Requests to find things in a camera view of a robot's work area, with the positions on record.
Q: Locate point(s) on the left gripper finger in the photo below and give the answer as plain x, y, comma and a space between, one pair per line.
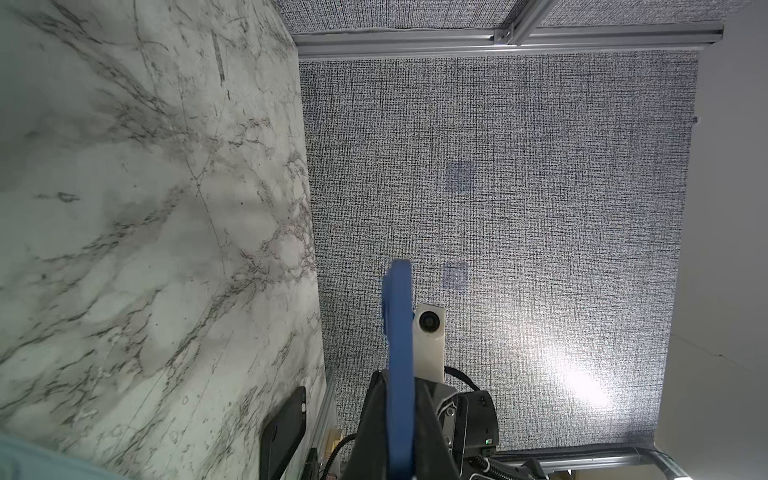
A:
23, 460

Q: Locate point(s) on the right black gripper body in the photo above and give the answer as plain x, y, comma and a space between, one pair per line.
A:
469, 424

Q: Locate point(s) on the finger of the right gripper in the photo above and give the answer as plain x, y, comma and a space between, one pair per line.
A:
432, 460
369, 457

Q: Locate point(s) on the light blue phone case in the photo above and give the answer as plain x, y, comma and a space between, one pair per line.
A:
397, 314

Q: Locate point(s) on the black case near right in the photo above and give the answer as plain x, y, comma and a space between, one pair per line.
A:
282, 435

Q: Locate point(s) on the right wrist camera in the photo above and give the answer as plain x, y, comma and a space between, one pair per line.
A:
428, 329

